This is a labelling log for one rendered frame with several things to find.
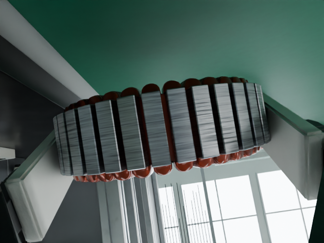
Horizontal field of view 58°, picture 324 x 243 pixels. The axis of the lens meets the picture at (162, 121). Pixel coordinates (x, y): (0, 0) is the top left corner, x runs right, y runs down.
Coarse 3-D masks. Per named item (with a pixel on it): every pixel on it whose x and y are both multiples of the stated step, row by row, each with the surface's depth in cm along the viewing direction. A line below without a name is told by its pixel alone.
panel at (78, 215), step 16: (80, 192) 54; (96, 192) 54; (64, 208) 54; (80, 208) 54; (96, 208) 53; (64, 224) 53; (80, 224) 53; (96, 224) 53; (144, 224) 52; (48, 240) 53; (64, 240) 53; (80, 240) 53; (96, 240) 52; (144, 240) 52
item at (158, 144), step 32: (96, 96) 12; (128, 96) 11; (160, 96) 11; (192, 96) 11; (224, 96) 12; (256, 96) 13; (64, 128) 13; (96, 128) 12; (128, 128) 11; (160, 128) 11; (192, 128) 12; (224, 128) 11; (256, 128) 13; (64, 160) 13; (96, 160) 11; (128, 160) 11; (160, 160) 11; (192, 160) 11; (224, 160) 12
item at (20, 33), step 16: (0, 0) 13; (0, 16) 14; (16, 16) 15; (0, 32) 16; (16, 32) 16; (32, 32) 16; (32, 48) 18; (48, 48) 18; (48, 64) 20; (64, 64) 21; (64, 80) 24; (80, 80) 24; (80, 96) 28
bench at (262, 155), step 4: (260, 152) 313; (264, 152) 313; (252, 156) 313; (256, 156) 313; (260, 156) 312; (264, 156) 312; (268, 156) 325; (240, 160) 315; (244, 160) 337; (248, 160) 363; (252, 160) 395; (216, 164) 381; (220, 164) 369
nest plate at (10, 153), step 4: (0, 148) 35; (4, 148) 36; (8, 148) 37; (0, 152) 35; (4, 152) 36; (8, 152) 37; (12, 152) 38; (0, 156) 35; (4, 156) 36; (8, 156) 37; (12, 156) 37; (0, 160) 38
